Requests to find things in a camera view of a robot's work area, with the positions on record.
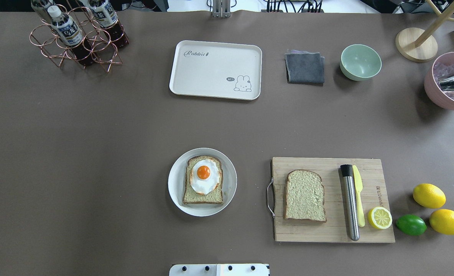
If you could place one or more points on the mint green bowl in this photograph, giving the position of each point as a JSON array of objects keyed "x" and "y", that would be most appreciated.
[{"x": 360, "y": 62}]

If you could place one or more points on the plain bread slice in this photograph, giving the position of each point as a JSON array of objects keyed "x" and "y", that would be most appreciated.
[{"x": 304, "y": 196}]

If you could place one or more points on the cream rabbit serving tray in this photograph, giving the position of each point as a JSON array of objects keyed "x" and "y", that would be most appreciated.
[{"x": 213, "y": 69}]

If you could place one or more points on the wooden mug tree stand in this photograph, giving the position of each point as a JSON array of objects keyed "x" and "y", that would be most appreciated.
[{"x": 419, "y": 45}]

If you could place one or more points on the green lime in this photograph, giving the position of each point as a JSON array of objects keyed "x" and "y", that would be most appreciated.
[{"x": 411, "y": 225}]

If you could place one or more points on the fried egg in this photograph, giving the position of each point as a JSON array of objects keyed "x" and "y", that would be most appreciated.
[{"x": 205, "y": 176}]

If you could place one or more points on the white round plate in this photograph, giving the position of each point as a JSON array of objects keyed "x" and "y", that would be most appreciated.
[{"x": 177, "y": 177}]

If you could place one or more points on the tea bottle back left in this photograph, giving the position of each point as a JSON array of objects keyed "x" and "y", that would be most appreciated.
[{"x": 41, "y": 8}]

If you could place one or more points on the pink bowl with ice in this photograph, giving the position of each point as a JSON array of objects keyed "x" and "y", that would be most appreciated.
[{"x": 431, "y": 85}]

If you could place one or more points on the yellow plastic knife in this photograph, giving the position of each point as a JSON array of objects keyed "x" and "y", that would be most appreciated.
[{"x": 358, "y": 183}]

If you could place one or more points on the tea bottle front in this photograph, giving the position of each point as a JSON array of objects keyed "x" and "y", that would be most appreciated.
[{"x": 71, "y": 35}]

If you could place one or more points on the folded grey cloth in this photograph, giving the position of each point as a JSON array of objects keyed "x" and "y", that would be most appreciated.
[{"x": 304, "y": 67}]

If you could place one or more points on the copper wire bottle rack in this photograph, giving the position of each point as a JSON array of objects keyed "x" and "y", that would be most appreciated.
[{"x": 103, "y": 51}]

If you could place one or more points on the yellow lemon upper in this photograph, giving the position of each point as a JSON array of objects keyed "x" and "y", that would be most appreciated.
[{"x": 429, "y": 196}]

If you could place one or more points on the half lemon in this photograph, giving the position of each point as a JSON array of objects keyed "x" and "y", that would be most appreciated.
[{"x": 380, "y": 218}]

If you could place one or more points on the yellow lemon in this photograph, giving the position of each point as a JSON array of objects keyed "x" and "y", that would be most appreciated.
[
  {"x": 442, "y": 221},
  {"x": 429, "y": 196}
]

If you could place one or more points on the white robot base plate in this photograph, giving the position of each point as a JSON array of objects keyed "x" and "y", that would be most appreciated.
[{"x": 232, "y": 269}]

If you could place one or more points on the tea bottle right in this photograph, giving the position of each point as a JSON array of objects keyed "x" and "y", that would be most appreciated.
[{"x": 107, "y": 18}]

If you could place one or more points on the tea bottle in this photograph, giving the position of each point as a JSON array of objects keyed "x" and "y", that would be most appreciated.
[
  {"x": 107, "y": 18},
  {"x": 41, "y": 8},
  {"x": 71, "y": 35}
]

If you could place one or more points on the yellow lemon lower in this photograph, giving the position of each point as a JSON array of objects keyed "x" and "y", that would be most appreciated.
[{"x": 442, "y": 221}]

